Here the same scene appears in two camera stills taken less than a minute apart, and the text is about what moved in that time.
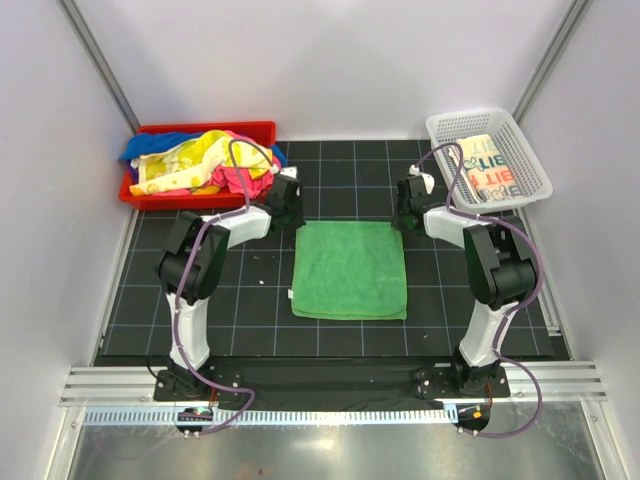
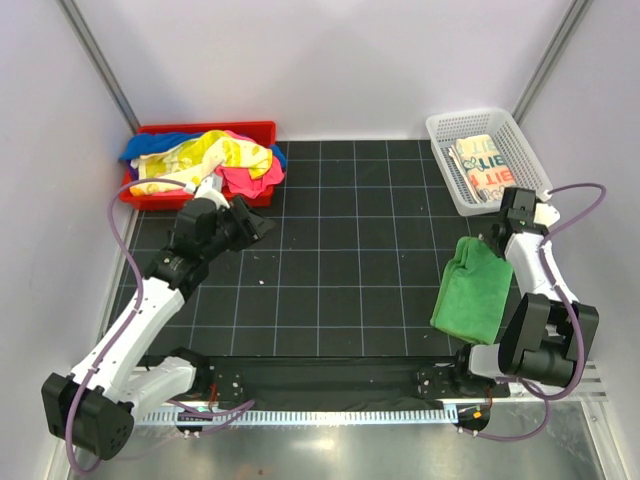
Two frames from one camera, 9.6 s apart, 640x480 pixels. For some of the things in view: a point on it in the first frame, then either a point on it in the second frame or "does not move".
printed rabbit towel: (485, 170) does not move
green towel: (348, 270) to (472, 293)
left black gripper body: (293, 212) to (226, 233)
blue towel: (145, 144) does not move
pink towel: (239, 180) does not move
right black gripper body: (400, 220) to (497, 246)
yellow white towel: (195, 164) does not move
